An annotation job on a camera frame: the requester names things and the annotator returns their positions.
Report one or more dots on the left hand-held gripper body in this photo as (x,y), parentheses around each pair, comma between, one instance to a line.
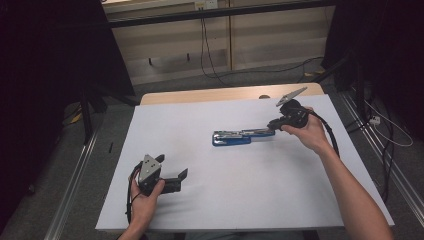
(149,168)

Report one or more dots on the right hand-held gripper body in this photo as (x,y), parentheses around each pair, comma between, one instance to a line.
(295,115)

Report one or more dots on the blue stapler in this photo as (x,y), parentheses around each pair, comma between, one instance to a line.
(230,140)

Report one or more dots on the person's right hand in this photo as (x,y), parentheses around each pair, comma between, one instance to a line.
(311,135)

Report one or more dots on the person's left hand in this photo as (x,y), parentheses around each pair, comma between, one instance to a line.
(143,208)

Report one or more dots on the small black floor object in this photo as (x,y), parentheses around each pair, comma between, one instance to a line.
(110,147)

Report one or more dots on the white table sheet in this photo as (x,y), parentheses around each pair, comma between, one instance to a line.
(233,186)

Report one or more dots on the white power adapter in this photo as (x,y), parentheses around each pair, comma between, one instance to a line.
(375,120)

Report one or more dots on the black metal stand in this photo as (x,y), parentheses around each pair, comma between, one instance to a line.
(88,113)

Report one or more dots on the dark curtain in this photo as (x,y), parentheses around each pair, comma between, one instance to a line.
(383,50)
(40,66)

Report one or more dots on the black horizontal bar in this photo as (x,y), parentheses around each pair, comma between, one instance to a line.
(216,13)

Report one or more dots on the metal floor rail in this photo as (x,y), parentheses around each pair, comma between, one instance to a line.
(383,156)
(71,186)

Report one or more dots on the white wall socket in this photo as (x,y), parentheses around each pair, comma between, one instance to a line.
(206,4)

